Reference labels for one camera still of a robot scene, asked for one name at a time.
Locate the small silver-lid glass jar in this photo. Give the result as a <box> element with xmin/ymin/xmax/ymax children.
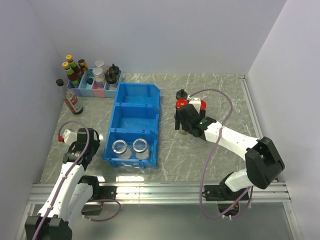
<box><xmin>112</xmin><ymin>139</ymin><xmax>132</xmax><ymax>159</ymax></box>

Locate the large silver-lid glass jar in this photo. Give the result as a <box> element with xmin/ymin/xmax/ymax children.
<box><xmin>132</xmin><ymin>138</ymin><xmax>149</xmax><ymax>160</ymax></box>

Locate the black knob-lid glass jar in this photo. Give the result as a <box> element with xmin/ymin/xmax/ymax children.
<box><xmin>179</xmin><ymin>129</ymin><xmax>190</xmax><ymax>135</ymax></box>

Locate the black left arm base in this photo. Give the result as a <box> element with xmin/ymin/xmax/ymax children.
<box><xmin>81</xmin><ymin>185</ymin><xmax>117</xmax><ymax>216</ymax></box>

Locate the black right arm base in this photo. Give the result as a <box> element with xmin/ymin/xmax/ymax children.
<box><xmin>202</xmin><ymin>185</ymin><xmax>253</xmax><ymax>220</ymax></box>

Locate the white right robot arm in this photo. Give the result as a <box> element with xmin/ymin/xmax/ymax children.
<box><xmin>176</xmin><ymin>103</ymin><xmax>285</xmax><ymax>201</ymax></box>

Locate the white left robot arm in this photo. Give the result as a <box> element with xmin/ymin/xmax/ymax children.
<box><xmin>24</xmin><ymin>128</ymin><xmax>101</xmax><ymax>240</ymax></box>

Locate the red-lid sauce jar left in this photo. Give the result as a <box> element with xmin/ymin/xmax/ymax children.
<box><xmin>175</xmin><ymin>98</ymin><xmax>188</xmax><ymax>109</ymax></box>

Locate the red-lid sauce jar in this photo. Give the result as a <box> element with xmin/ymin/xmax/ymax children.
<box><xmin>175</xmin><ymin>98</ymin><xmax>188</xmax><ymax>109</ymax></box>
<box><xmin>200</xmin><ymin>99</ymin><xmax>207</xmax><ymax>111</ymax></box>

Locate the red-lid sauce jar right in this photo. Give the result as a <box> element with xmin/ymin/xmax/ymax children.
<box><xmin>200</xmin><ymin>99</ymin><xmax>207</xmax><ymax>111</ymax></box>

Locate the black knob-lid jar far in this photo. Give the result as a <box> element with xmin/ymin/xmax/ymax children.
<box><xmin>175</xmin><ymin>89</ymin><xmax>188</xmax><ymax>100</ymax></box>

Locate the blue three-compartment plastic bin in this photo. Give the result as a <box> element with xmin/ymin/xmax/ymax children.
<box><xmin>102</xmin><ymin>82</ymin><xmax>161</xmax><ymax>169</ymax></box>

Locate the clear bottle red label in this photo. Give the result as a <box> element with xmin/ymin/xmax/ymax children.
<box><xmin>56</xmin><ymin>79</ymin><xmax>83</xmax><ymax>115</ymax></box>

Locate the pastel compartment organizer tray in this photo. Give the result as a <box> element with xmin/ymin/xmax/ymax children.
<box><xmin>67</xmin><ymin>68</ymin><xmax>117</xmax><ymax>98</ymax></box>

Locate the small black item in tray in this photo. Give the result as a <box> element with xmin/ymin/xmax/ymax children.
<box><xmin>86</xmin><ymin>77</ymin><xmax>94</xmax><ymax>85</ymax></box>

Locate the green-neck sauce bottle front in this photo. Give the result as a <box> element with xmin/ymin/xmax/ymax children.
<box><xmin>62</xmin><ymin>61</ymin><xmax>80</xmax><ymax>88</ymax></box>

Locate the green-neck sauce bottle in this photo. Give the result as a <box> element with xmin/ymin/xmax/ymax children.
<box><xmin>65</xmin><ymin>54</ymin><xmax>83</xmax><ymax>79</ymax></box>
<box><xmin>62</xmin><ymin>61</ymin><xmax>80</xmax><ymax>88</ymax></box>

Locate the black knob jar front tray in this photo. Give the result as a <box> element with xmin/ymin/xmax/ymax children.
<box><xmin>106</xmin><ymin>72</ymin><xmax>118</xmax><ymax>91</ymax></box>

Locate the black knob jar tray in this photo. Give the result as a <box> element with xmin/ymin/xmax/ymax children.
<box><xmin>106</xmin><ymin>72</ymin><xmax>118</xmax><ymax>91</ymax></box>
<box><xmin>108</xmin><ymin>63</ymin><xmax>120</xmax><ymax>76</ymax></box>

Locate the silver-lid jar front tray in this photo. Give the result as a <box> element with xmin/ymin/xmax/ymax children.
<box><xmin>92</xmin><ymin>67</ymin><xmax>106</xmax><ymax>88</ymax></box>

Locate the silver-lid jar tray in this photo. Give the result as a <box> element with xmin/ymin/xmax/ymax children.
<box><xmin>94</xmin><ymin>60</ymin><xmax>108</xmax><ymax>75</ymax></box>
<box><xmin>92</xmin><ymin>67</ymin><xmax>106</xmax><ymax>88</ymax></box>

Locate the black knob jar back tray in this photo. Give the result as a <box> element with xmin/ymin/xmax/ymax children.
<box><xmin>108</xmin><ymin>63</ymin><xmax>120</xmax><ymax>76</ymax></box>

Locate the green-neck sauce bottle back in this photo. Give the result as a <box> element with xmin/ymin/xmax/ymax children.
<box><xmin>65</xmin><ymin>54</ymin><xmax>83</xmax><ymax>79</ymax></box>

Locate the silver-lid jar back tray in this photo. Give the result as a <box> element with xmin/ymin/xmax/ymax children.
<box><xmin>94</xmin><ymin>60</ymin><xmax>108</xmax><ymax>75</ymax></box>

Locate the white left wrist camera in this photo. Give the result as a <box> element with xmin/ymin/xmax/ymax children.
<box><xmin>57</xmin><ymin>128</ymin><xmax>78</xmax><ymax>146</ymax></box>

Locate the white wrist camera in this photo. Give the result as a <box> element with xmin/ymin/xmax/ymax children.
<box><xmin>57</xmin><ymin>128</ymin><xmax>78</xmax><ymax>146</ymax></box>
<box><xmin>188</xmin><ymin>97</ymin><xmax>201</xmax><ymax>113</ymax></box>

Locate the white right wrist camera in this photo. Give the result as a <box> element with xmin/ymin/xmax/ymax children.
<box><xmin>188</xmin><ymin>97</ymin><xmax>201</xmax><ymax>113</ymax></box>

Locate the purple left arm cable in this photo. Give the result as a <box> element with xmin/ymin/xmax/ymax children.
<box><xmin>31</xmin><ymin>120</ymin><xmax>122</xmax><ymax>240</ymax></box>

